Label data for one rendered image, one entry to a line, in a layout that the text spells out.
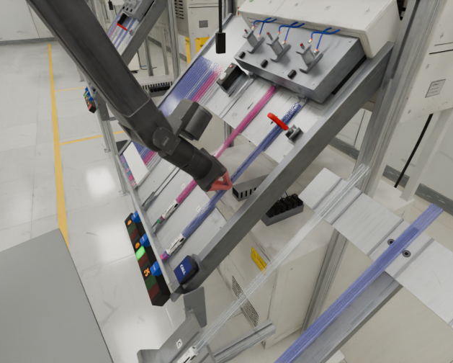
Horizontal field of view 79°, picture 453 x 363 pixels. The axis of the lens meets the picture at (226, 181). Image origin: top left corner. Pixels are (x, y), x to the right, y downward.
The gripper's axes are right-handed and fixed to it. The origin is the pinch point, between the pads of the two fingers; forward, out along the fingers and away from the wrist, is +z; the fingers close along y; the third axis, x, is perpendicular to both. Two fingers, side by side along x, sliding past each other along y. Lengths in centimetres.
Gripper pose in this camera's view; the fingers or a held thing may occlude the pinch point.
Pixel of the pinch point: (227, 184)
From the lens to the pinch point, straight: 67.7
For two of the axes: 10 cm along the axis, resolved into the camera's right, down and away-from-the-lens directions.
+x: -6.5, 7.5, 1.2
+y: -4.7, -5.1, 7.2
